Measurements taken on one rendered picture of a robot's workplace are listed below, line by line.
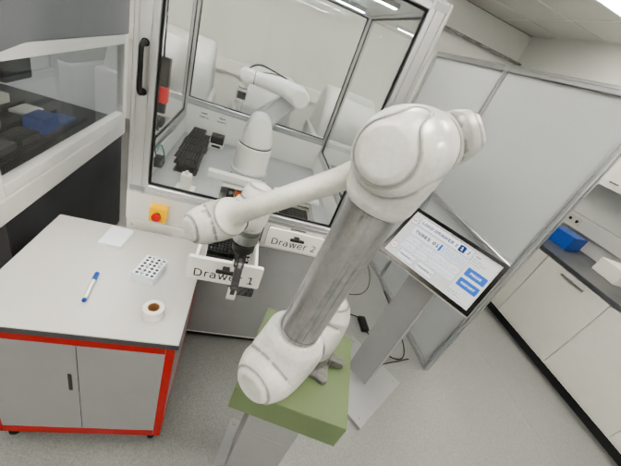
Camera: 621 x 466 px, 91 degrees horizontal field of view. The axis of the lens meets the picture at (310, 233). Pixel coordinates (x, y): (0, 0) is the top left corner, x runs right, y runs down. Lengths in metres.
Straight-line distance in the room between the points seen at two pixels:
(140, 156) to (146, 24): 0.47
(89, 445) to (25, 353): 0.64
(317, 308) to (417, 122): 0.40
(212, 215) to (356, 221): 0.41
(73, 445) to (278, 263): 1.18
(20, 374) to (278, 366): 0.97
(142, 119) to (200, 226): 0.70
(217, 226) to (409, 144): 0.54
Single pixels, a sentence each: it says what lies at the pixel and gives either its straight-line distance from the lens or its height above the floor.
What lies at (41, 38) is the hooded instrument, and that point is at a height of 1.41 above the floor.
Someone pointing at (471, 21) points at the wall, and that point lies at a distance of 5.37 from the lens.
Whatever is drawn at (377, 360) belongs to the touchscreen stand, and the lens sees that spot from 2.10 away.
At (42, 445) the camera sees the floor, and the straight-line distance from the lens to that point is 1.92.
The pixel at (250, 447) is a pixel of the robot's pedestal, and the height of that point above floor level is 0.36.
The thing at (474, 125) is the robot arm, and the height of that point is 1.70.
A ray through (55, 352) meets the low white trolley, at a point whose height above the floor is 0.64.
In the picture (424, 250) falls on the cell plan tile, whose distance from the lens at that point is 1.66.
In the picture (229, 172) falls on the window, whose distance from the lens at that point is 1.42.
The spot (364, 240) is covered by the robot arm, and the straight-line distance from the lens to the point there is 0.55.
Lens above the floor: 1.72
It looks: 30 degrees down
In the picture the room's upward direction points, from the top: 23 degrees clockwise
